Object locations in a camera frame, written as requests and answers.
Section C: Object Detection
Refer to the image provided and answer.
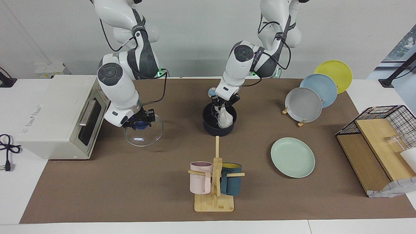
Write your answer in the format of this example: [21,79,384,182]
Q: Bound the white vermicelli bundle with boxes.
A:
[217,106,233,128]

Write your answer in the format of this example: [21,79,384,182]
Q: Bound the glass lid blue knob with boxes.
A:
[124,114,163,147]

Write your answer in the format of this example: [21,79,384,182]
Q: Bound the wooden plate rack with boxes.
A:
[282,106,307,127]

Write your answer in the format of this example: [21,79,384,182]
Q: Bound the grey plate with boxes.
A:
[285,87,323,123]

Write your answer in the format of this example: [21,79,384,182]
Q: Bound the mint green plate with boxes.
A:
[270,137,316,178]

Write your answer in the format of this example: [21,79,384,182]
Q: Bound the light blue plate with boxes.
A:
[299,74,338,108]

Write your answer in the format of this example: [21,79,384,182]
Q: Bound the yellow plate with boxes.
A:
[314,60,353,95]

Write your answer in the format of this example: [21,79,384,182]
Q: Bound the dark blue saucepan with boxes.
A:
[202,102,238,136]

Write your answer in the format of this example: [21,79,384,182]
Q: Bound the brown table mat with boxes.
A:
[19,78,416,224]

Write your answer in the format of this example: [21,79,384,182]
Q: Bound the white toaster oven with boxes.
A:
[15,75,111,160]

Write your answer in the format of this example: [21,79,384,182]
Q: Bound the dark teal mug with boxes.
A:
[220,162,242,196]

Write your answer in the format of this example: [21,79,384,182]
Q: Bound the pink mug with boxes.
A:
[190,162,213,195]

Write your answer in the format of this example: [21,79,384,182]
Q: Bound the wooden mug tree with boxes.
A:
[188,136,245,212]

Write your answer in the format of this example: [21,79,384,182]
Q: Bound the white power strip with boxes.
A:
[35,63,67,78]

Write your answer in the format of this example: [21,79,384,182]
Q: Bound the brown wooden board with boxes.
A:
[336,134,390,195]

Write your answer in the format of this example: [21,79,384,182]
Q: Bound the light bamboo board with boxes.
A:
[355,119,416,182]

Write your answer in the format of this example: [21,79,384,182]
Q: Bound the black metal stand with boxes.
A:
[379,52,416,87]

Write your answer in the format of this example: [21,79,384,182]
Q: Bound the clear glass cup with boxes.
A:
[387,133,410,151]

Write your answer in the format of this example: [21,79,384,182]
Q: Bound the grey patterned bag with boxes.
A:
[367,176,416,198]

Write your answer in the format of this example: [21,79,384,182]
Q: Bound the window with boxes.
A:
[383,24,416,62]

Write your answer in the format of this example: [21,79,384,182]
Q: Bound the white cup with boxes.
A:
[400,148,416,173]

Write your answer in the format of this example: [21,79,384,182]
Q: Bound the black power cord plug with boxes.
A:
[0,134,21,172]

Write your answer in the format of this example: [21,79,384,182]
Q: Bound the black wire basket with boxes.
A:
[336,105,416,150]

